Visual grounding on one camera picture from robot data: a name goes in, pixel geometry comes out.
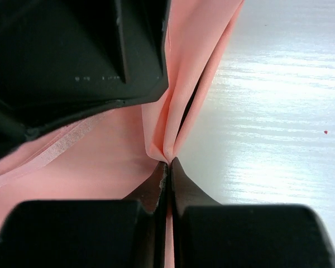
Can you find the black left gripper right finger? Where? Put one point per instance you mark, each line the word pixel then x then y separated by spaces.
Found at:
pixel 210 234

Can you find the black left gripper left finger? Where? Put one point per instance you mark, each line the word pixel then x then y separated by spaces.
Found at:
pixel 90 233

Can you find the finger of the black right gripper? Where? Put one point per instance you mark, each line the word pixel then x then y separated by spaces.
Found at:
pixel 63 61

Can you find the pink cloth napkin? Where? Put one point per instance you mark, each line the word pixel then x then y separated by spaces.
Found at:
pixel 108 155

